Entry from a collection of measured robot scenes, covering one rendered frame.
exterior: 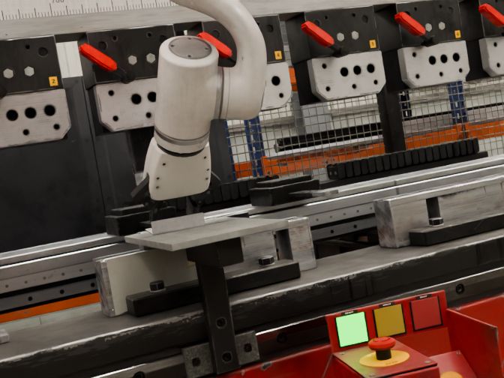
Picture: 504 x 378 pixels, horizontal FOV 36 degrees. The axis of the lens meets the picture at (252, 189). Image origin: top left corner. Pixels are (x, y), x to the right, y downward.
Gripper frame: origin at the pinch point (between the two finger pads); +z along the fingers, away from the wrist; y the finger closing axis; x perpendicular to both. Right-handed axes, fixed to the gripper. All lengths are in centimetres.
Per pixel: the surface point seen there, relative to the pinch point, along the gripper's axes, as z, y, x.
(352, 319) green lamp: 2.5, -19.4, 27.7
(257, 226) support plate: -12.5, -5.1, 18.3
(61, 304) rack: 137, -3, -104
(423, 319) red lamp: 2.8, -30.6, 31.0
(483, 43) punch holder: -15, -71, -16
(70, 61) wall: 203, -72, -373
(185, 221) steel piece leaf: -2.6, 0.0, 4.8
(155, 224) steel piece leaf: -2.4, 4.7, 3.9
